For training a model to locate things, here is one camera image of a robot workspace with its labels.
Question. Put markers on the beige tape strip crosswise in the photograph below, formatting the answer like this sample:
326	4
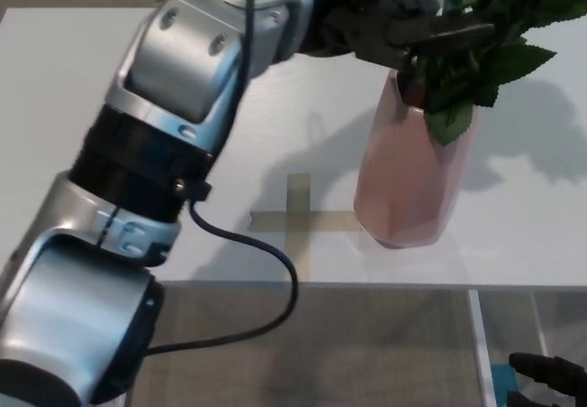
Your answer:
330	223

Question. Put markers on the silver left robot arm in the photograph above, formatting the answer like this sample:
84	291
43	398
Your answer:
174	72

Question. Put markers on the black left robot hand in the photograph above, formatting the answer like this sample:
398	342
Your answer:
357	26

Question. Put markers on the pink artificial rose bouquet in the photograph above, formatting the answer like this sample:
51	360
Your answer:
504	54

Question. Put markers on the white table leg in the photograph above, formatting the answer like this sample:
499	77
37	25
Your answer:
483	356

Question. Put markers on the pink faceted ceramic vase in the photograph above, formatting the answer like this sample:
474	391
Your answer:
403	187

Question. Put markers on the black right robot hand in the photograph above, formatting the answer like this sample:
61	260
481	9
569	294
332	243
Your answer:
550	379

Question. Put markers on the teal floor tape patch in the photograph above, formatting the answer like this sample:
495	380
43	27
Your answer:
503	375

